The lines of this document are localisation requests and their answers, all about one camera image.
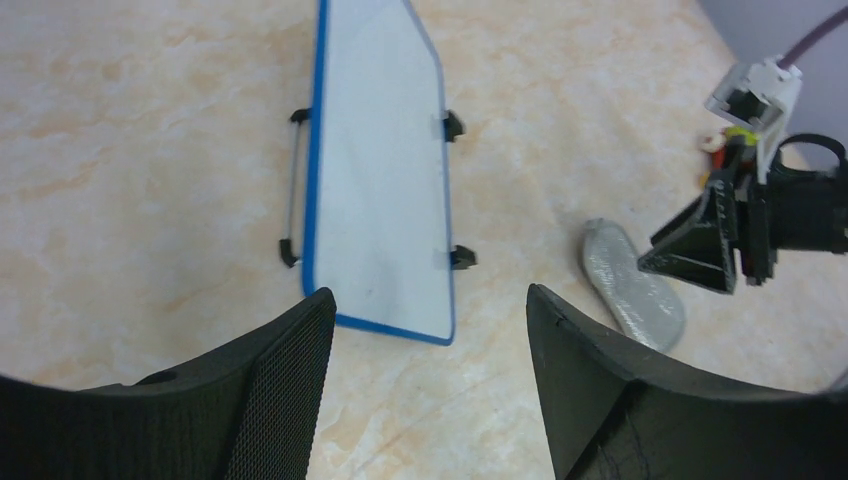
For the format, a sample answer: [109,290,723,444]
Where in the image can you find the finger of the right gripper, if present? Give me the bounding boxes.
[637,185,737,295]

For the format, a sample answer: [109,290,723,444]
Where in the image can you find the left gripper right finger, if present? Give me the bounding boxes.
[526,284,847,479]

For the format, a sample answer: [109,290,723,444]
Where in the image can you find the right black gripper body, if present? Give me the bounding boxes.
[738,133,847,286]

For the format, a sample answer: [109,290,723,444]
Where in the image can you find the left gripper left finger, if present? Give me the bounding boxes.
[1,288,336,479]

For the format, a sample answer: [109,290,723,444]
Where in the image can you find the grey oval whiteboard eraser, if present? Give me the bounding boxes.
[581,218,686,353]

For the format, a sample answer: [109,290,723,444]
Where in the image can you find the blue framed small whiteboard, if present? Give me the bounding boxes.
[280,1,476,346]

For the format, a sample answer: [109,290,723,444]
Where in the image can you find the red yellow green toy bricks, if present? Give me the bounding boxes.
[698,126,759,188]

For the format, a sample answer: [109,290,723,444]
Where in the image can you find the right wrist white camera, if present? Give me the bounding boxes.
[705,56,803,185]

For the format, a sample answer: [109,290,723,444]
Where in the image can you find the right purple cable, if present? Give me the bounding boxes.
[776,3,848,71]

